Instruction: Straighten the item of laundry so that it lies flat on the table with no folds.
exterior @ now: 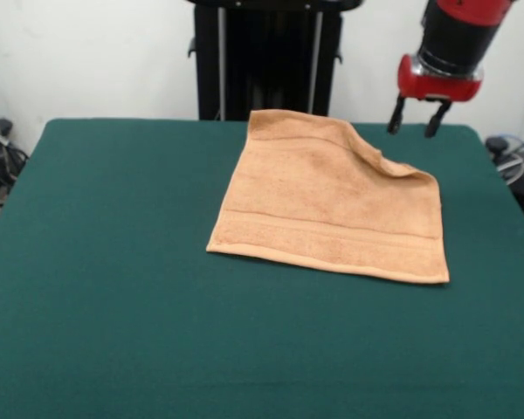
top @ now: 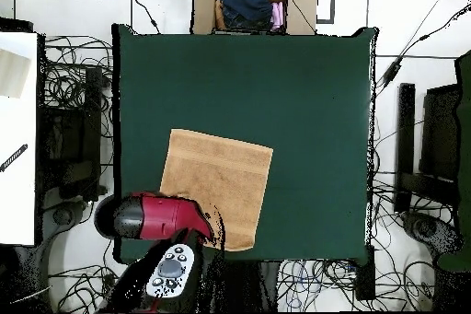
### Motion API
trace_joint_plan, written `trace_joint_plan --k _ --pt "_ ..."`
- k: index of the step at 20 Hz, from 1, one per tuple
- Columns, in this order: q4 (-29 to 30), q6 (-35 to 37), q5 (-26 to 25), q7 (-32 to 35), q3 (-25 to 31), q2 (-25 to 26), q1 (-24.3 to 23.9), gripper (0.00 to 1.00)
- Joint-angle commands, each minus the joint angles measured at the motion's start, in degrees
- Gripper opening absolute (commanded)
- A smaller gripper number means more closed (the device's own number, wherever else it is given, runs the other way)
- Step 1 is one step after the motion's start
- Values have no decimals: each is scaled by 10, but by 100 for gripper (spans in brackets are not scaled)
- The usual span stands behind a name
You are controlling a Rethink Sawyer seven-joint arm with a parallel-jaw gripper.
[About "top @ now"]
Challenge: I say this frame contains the tan terry towel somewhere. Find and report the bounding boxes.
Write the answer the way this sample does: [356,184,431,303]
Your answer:
[159,128,274,252]

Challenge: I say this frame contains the dark green table cloth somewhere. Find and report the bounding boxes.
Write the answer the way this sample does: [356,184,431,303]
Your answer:
[111,23,378,265]

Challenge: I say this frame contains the tan garment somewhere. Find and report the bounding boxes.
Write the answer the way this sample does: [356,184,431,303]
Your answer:
[213,0,227,30]

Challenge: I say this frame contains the pink garment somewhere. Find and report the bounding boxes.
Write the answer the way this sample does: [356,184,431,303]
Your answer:
[270,1,286,32]

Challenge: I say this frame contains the brown cardboard box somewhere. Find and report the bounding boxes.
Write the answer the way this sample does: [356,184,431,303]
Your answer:
[190,0,319,36]

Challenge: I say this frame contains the dark blue jeans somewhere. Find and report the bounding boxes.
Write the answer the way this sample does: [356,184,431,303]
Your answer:
[219,0,274,31]

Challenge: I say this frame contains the black equipment cart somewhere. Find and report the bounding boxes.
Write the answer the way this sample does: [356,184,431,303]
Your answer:
[38,66,108,203]

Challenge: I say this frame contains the grey chair base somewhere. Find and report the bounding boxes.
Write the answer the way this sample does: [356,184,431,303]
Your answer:
[40,201,89,243]

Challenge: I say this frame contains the black chair base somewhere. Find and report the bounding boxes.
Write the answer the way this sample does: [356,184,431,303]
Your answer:
[400,210,464,256]

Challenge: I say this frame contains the white desk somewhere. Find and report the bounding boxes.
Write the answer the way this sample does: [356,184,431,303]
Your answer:
[0,31,39,246]

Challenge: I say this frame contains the black striped tool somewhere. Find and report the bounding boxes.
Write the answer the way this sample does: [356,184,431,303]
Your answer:
[0,143,29,173]

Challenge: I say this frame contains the dark green fabric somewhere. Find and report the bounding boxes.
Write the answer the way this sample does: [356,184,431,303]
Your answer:
[437,50,471,273]

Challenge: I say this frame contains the beige paper sheet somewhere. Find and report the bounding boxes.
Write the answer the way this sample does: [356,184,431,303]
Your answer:
[0,48,32,99]

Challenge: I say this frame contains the black chair frame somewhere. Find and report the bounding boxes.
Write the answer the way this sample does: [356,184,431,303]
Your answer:
[393,82,461,214]

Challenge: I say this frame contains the thin black cable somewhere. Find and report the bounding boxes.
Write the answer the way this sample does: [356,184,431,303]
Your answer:
[124,0,162,35]

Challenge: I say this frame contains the black cable with adapter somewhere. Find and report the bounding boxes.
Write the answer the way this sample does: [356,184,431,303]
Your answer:
[374,0,471,98]

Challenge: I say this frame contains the black cable tangle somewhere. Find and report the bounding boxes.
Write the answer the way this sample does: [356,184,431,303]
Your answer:
[41,35,114,138]

